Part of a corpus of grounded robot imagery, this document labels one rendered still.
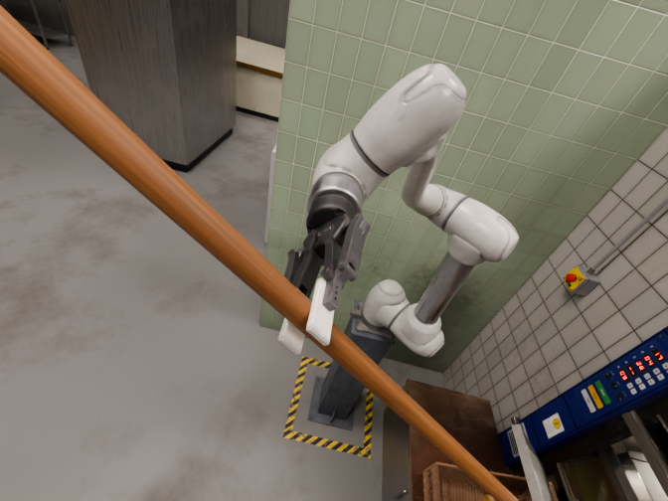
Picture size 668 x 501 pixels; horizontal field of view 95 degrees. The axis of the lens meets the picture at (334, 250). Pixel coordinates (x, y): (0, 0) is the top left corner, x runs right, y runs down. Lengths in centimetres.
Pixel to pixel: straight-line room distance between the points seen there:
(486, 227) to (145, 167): 88
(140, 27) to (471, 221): 376
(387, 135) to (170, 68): 370
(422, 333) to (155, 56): 372
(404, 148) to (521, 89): 113
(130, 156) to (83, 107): 4
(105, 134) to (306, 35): 130
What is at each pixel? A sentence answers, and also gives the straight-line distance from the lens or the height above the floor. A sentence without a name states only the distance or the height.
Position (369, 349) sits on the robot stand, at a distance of 166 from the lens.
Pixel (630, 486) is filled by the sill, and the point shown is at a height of 118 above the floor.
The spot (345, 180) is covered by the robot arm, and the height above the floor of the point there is 201.
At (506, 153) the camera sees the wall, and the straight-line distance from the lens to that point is 168.
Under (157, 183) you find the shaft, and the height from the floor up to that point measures 210.
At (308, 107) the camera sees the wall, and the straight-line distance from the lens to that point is 156.
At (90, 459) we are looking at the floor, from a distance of 246.
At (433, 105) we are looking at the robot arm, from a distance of 50.
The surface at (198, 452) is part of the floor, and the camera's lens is 234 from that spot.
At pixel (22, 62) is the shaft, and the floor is 216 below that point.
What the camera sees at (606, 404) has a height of 127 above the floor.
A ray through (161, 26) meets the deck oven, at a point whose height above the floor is 158.
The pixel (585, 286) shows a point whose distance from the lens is 180.
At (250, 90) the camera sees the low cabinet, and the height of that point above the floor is 44.
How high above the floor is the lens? 223
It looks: 40 degrees down
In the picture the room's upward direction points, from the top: 16 degrees clockwise
